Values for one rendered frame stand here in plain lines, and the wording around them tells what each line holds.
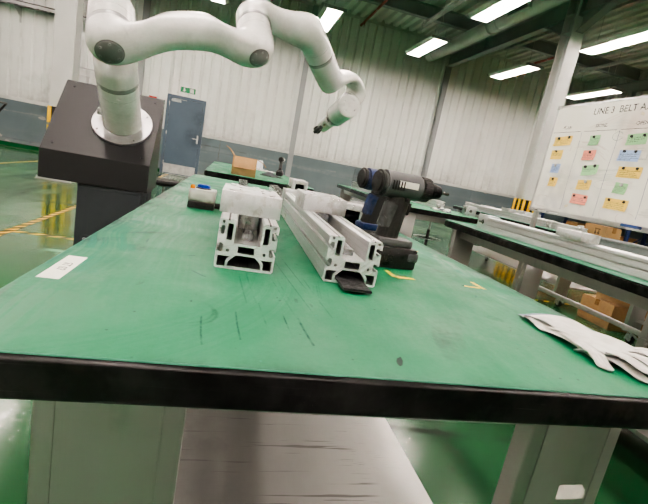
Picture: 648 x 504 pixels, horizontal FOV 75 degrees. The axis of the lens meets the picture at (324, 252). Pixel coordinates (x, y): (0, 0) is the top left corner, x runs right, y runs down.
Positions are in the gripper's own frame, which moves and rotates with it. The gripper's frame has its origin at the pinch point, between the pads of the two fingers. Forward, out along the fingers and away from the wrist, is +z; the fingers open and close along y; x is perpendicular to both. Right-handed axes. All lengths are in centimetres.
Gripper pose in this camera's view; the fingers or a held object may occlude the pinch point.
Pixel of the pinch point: (324, 124)
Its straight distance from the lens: 189.7
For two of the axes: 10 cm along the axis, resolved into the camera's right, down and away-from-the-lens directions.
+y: 7.4, -6.4, 1.7
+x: -6.0, -7.6, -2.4
